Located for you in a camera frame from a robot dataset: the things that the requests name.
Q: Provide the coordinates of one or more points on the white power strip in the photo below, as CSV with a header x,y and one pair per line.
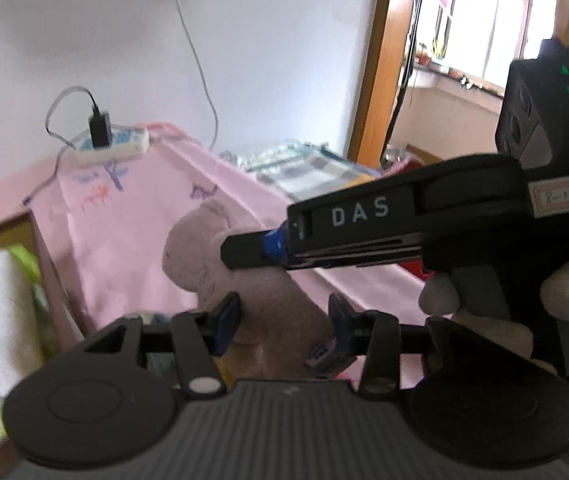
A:
x,y
124,147

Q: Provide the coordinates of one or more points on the wooden door frame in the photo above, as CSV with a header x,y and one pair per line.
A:
x,y
379,60

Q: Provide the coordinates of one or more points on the striped bedding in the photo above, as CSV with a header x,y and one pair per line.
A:
x,y
304,167

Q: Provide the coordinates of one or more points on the glass window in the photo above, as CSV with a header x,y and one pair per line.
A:
x,y
509,20

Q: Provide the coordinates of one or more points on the green cloth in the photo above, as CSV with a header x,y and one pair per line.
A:
x,y
27,260

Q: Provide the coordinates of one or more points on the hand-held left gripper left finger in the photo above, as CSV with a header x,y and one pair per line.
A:
x,y
227,320

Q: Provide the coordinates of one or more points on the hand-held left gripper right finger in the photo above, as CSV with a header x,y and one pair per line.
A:
x,y
340,325

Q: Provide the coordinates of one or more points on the black charger plug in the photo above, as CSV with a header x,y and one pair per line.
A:
x,y
100,129

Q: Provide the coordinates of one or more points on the purple plush toy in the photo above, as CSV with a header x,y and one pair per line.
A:
x,y
259,310

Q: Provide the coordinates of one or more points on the brown cardboard box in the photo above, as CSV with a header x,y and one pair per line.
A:
x,y
49,280

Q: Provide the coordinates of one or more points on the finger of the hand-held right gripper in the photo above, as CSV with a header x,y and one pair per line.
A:
x,y
249,252

